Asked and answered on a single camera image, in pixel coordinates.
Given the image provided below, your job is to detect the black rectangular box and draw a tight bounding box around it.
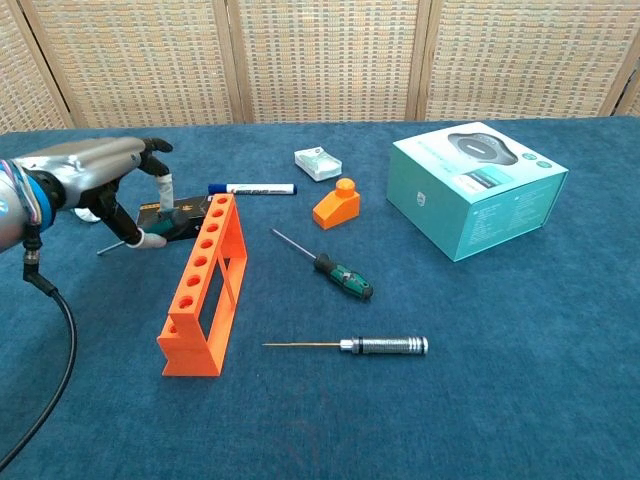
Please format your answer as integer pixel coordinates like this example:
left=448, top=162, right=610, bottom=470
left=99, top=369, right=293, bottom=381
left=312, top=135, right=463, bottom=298
left=137, top=195, right=214, bottom=244

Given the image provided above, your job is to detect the blue whiteboard marker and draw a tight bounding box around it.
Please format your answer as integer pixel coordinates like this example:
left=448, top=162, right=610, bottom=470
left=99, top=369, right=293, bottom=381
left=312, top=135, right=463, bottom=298
left=207, top=182, right=299, bottom=197

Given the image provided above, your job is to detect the blue table cloth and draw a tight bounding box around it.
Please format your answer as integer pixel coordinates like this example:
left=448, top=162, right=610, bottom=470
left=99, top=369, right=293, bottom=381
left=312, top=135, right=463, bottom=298
left=0, top=115, right=640, bottom=480

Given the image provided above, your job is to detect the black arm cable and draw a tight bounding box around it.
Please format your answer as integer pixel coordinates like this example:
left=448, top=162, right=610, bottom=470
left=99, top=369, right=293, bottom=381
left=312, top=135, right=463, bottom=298
left=0, top=234, right=79, bottom=474

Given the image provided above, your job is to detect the woven wooden folding screen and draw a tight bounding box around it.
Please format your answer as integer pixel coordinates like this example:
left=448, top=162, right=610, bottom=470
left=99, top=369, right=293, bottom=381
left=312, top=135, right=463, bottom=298
left=0, top=0, right=640, bottom=135

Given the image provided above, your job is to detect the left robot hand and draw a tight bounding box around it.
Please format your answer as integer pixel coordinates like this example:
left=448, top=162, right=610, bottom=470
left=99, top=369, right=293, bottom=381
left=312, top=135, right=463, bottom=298
left=12, top=137, right=176, bottom=250

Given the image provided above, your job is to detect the white tissue packet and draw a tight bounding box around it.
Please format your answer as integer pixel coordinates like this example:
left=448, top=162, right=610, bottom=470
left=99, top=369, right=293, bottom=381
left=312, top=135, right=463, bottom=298
left=293, top=145, right=345, bottom=182

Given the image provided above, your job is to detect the small green black screwdriver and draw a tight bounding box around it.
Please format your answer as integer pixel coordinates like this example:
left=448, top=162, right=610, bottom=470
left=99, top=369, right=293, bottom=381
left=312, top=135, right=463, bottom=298
left=271, top=228, right=374, bottom=302

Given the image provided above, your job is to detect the teal product box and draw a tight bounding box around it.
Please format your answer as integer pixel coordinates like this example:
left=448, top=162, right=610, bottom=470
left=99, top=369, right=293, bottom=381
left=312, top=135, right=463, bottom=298
left=385, top=121, right=570, bottom=263

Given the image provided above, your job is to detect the large teal handled screwdriver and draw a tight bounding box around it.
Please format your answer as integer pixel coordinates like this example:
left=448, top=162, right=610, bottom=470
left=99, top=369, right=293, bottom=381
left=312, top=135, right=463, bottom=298
left=97, top=209, right=201, bottom=256

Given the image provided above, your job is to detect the orange block with cylinder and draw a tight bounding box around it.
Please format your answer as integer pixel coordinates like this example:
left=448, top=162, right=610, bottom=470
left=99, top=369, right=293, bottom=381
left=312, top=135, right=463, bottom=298
left=312, top=177, right=362, bottom=231

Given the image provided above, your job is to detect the silver precision screwdriver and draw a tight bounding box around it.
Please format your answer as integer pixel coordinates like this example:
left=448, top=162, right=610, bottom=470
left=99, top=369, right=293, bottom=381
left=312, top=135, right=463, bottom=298
left=262, top=336, right=430, bottom=358

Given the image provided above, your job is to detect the orange tool rack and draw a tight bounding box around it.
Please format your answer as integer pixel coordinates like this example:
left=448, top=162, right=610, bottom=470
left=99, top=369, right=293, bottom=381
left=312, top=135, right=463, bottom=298
left=156, top=193, right=249, bottom=378

